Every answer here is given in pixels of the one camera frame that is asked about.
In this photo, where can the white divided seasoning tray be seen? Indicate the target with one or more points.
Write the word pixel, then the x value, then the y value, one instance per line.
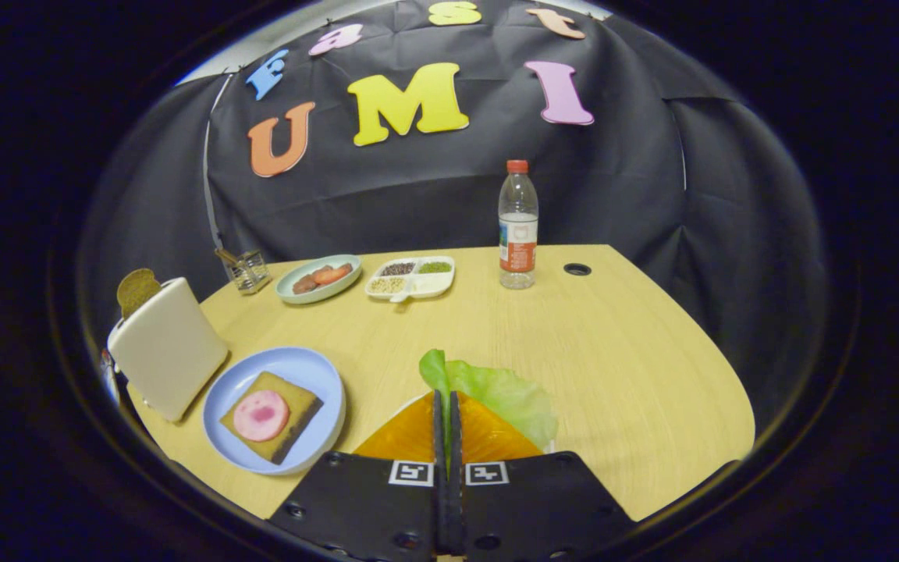
pixel 434 286

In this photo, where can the brown meat pieces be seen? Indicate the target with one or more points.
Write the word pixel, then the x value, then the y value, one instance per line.
pixel 305 284

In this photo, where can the white toaster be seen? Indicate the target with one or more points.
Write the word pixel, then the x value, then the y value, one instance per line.
pixel 168 351

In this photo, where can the red and white object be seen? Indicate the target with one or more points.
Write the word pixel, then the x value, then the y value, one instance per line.
pixel 111 371

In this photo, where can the green lettuce leaf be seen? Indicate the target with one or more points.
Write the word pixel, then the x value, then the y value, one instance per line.
pixel 504 390

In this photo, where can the red tomato slices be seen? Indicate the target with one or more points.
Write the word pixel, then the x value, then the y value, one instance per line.
pixel 331 275

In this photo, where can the clear utensil holder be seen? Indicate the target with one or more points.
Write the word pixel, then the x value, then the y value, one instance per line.
pixel 250 273

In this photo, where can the black backdrop cloth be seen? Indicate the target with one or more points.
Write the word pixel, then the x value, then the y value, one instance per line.
pixel 418 195

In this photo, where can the pale green plate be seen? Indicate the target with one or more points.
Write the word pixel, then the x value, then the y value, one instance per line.
pixel 326 293

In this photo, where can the blue plate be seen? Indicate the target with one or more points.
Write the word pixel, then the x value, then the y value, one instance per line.
pixel 293 365

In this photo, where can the pink ham slice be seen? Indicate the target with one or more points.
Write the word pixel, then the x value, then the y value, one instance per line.
pixel 262 416

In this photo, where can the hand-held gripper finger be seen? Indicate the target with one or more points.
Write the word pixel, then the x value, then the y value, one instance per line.
pixel 439 437
pixel 455 437

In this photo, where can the brown toast slice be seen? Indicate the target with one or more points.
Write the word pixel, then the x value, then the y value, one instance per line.
pixel 136 290

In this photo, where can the clear red-capped water bottle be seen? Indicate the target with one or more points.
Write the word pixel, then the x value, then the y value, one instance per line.
pixel 518 257

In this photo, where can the square bread slice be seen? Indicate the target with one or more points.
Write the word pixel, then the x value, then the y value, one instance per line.
pixel 303 406

